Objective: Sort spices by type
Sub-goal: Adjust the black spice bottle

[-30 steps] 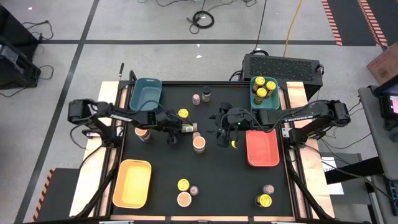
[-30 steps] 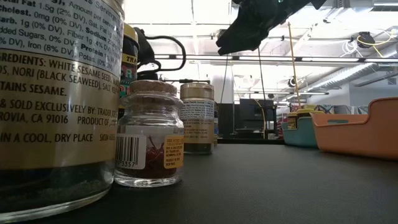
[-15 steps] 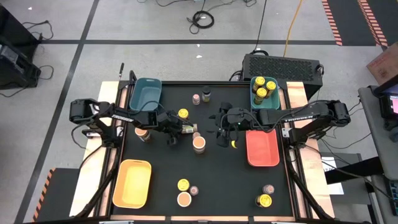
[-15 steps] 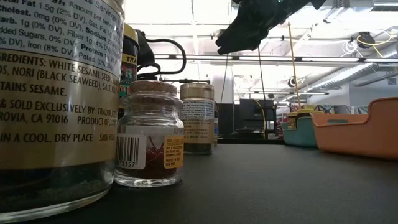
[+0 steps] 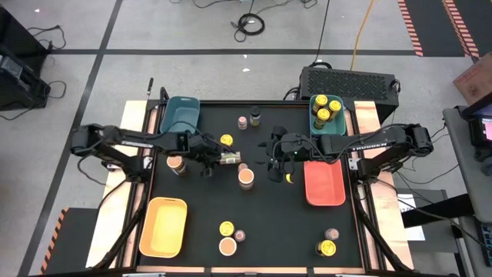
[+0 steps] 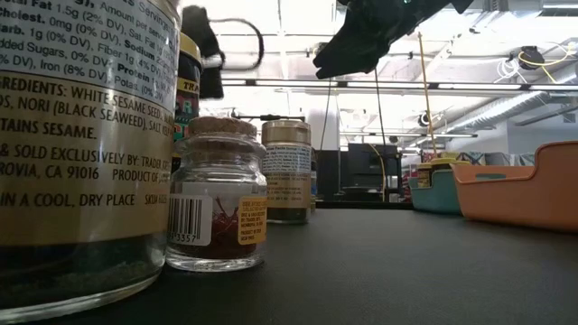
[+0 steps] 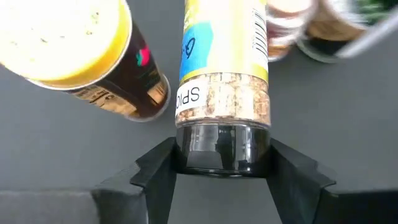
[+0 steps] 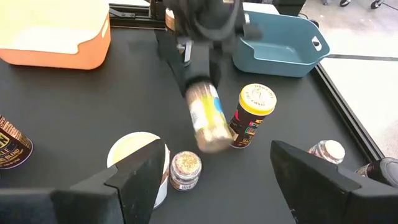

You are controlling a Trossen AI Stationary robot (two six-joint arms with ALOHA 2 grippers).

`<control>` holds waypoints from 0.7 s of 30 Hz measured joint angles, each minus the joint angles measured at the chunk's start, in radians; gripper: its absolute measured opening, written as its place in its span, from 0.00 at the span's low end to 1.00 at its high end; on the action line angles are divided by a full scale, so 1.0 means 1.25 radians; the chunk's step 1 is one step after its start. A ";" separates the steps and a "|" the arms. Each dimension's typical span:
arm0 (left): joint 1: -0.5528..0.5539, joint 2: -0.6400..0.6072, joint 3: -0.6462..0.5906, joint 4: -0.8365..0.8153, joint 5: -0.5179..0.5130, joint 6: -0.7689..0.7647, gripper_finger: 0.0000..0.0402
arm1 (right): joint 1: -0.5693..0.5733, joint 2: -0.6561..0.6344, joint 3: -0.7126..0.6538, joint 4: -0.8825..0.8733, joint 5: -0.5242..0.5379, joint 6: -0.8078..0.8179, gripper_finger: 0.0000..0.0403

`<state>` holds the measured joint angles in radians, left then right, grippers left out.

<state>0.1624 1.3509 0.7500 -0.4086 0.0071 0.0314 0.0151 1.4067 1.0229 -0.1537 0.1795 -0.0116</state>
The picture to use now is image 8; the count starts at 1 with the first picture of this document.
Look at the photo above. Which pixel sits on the black table mat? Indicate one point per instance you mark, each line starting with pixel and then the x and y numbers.
pixel 77 102

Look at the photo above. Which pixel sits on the yellow-orange plastic bin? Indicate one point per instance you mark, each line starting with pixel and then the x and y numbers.
pixel 62 59

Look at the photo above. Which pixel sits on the black-lid herb jar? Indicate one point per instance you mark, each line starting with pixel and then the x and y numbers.
pixel 208 121
pixel 385 171

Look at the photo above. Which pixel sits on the large tan-lid jar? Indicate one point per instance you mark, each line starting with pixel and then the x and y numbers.
pixel 130 147
pixel 169 20

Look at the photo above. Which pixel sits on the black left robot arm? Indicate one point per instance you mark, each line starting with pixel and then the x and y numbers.
pixel 205 9

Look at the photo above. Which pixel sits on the small glass spice jar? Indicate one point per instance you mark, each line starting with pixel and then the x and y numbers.
pixel 329 151
pixel 185 168

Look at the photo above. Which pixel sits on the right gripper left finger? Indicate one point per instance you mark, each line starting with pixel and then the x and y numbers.
pixel 77 208

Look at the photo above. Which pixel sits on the blue plastic bin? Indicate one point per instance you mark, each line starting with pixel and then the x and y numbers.
pixel 280 67

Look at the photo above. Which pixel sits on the yellow-lid dark spice jar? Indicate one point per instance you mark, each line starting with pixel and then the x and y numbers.
pixel 248 124
pixel 14 146

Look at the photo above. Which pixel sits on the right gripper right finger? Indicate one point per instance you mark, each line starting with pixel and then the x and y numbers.
pixel 335 205

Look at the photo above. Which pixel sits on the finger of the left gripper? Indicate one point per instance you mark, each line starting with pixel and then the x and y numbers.
pixel 174 62
pixel 216 65

